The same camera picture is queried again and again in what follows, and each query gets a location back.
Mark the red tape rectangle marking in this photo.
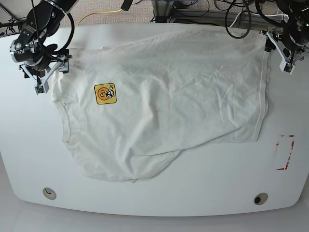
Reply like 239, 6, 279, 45
274, 134, 295, 171

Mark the left table cable grommet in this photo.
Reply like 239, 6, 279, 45
42, 188, 56, 200

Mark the image-left white wrist camera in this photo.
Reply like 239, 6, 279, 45
31, 57, 63, 95

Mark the right table cable grommet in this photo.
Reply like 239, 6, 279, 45
253, 192, 268, 205

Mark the table cable grommet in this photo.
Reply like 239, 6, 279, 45
253, 192, 268, 205
42, 188, 56, 200

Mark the aluminium frame stand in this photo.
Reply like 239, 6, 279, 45
151, 0, 175, 23

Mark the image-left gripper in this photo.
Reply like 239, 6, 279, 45
20, 49, 70, 79

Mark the white printed T-shirt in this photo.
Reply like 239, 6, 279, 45
51, 30, 269, 182

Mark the yellow cable on floor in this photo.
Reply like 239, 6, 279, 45
77, 8, 121, 26

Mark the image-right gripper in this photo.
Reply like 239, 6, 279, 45
264, 36, 309, 63

